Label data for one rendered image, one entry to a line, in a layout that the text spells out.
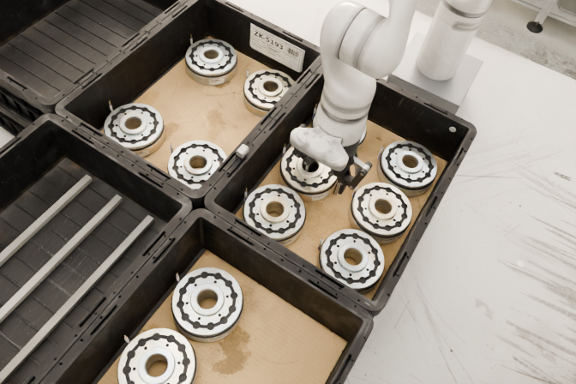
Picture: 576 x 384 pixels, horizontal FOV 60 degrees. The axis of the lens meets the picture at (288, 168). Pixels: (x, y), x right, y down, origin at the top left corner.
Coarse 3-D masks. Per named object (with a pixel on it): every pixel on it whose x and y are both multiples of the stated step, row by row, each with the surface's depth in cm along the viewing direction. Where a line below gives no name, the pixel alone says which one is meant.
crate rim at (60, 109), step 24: (192, 0) 99; (216, 0) 99; (168, 24) 94; (264, 24) 97; (312, 48) 94; (312, 72) 90; (72, 96) 82; (288, 96) 87; (72, 120) 80; (264, 120) 84; (120, 144) 78; (240, 144) 80; (144, 168) 76; (192, 192) 74
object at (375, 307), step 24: (408, 96) 89; (456, 120) 87; (240, 168) 77; (456, 168) 81; (216, 192) 75; (432, 216) 76; (264, 240) 71; (408, 240) 73; (312, 264) 70; (336, 288) 68; (384, 288) 68
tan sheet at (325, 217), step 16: (368, 128) 97; (368, 144) 95; (368, 160) 93; (272, 176) 89; (368, 176) 91; (352, 192) 89; (240, 208) 85; (320, 208) 86; (336, 208) 87; (416, 208) 88; (304, 224) 84; (320, 224) 85; (336, 224) 85; (304, 240) 83; (320, 240) 83; (400, 240) 84; (304, 256) 81; (384, 256) 82; (384, 272) 81
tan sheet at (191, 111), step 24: (168, 72) 101; (240, 72) 103; (144, 96) 97; (168, 96) 97; (192, 96) 98; (216, 96) 98; (240, 96) 99; (168, 120) 94; (192, 120) 94; (216, 120) 95; (240, 120) 96; (168, 144) 91; (216, 144) 92
